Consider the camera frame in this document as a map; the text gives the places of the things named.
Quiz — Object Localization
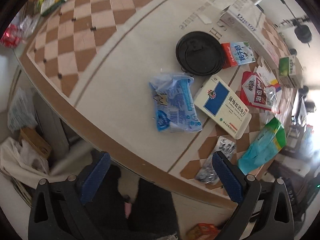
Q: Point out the black round plastic lid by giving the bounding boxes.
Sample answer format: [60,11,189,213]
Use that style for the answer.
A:
[175,31,226,76]

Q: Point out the black barbell weight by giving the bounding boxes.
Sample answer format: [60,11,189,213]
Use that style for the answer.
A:
[295,25,312,43]

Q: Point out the red blue milk carton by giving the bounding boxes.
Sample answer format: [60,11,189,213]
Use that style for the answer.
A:
[221,42,256,69]

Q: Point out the white Doctor toothpaste box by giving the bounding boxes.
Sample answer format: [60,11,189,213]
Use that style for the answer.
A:
[220,3,279,69]

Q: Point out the cardboard box on floor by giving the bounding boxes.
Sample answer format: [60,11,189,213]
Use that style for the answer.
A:
[20,127,52,159]

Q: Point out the silver pill blister pack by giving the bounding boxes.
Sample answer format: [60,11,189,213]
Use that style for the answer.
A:
[195,137,236,185]

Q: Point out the white folded cushion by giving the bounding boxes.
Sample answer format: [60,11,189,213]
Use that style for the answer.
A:
[1,137,49,189]

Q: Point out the white blue medicine box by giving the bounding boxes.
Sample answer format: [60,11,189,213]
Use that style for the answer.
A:
[194,74,252,140]

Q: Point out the red snack pouch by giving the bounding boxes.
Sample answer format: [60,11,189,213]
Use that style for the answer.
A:
[240,72,282,114]

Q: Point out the green blue plastic bag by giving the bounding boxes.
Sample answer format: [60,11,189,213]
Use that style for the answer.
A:
[238,117,286,175]

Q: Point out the person's dark trouser legs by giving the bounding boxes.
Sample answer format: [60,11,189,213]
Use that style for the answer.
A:
[84,163,180,239]

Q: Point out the white box with colour stripes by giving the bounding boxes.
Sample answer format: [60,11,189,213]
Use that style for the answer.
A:
[255,66,281,92]

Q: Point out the checkered table cloth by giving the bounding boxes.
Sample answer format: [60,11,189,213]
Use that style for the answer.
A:
[19,0,298,209]

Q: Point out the red crushed can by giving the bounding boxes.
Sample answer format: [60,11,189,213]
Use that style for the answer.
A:
[1,24,22,48]

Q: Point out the green white carton box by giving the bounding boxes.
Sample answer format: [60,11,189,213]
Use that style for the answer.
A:
[278,55,303,89]

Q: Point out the blue plastic wrapper bag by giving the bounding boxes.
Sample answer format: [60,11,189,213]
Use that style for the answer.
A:
[149,73,202,133]

